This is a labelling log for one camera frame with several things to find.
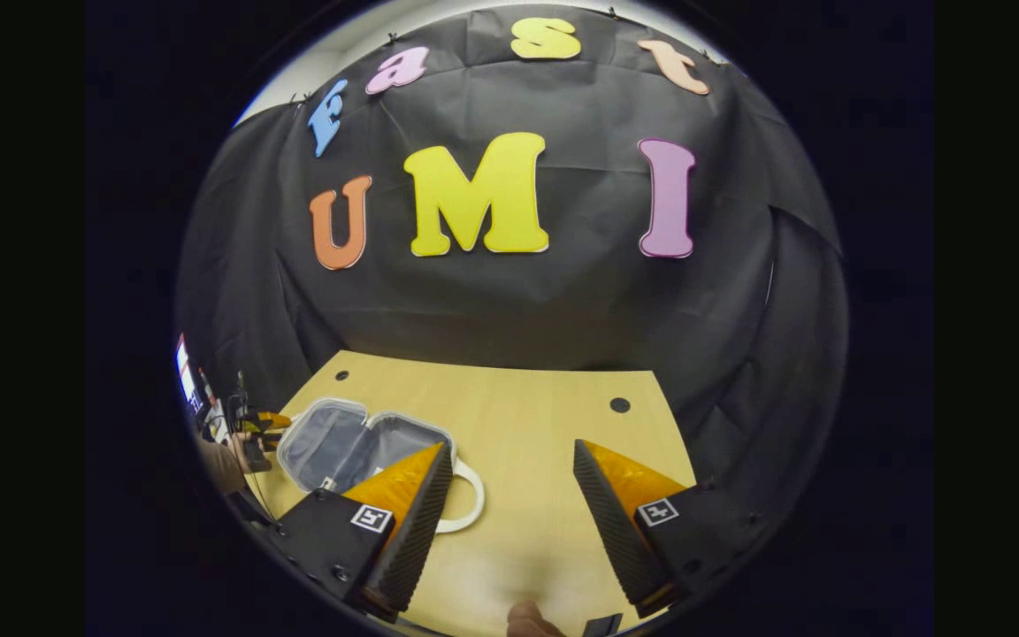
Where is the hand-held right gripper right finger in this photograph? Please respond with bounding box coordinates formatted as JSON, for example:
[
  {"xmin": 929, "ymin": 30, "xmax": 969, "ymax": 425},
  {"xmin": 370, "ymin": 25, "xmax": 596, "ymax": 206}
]
[{"xmin": 572, "ymin": 439, "xmax": 769, "ymax": 620}]

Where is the black backdrop cloth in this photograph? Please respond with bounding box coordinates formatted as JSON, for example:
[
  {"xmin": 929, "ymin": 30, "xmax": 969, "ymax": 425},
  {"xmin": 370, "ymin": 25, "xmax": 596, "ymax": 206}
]
[{"xmin": 175, "ymin": 4, "xmax": 848, "ymax": 567}]

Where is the white and red background clutter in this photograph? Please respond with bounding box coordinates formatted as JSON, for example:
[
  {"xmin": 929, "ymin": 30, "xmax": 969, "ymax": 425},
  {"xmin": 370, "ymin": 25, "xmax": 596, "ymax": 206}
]
[{"xmin": 175, "ymin": 334, "xmax": 229, "ymax": 443}]

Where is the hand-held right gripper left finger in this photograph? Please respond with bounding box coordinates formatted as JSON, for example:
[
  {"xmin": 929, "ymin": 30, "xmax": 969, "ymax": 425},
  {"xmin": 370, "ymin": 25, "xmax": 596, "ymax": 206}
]
[{"xmin": 275, "ymin": 442, "xmax": 456, "ymax": 620}]

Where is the white suitcase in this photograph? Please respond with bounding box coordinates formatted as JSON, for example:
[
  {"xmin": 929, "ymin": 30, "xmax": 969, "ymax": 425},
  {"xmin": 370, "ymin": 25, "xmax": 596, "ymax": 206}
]
[{"xmin": 277, "ymin": 397, "xmax": 486, "ymax": 535}]

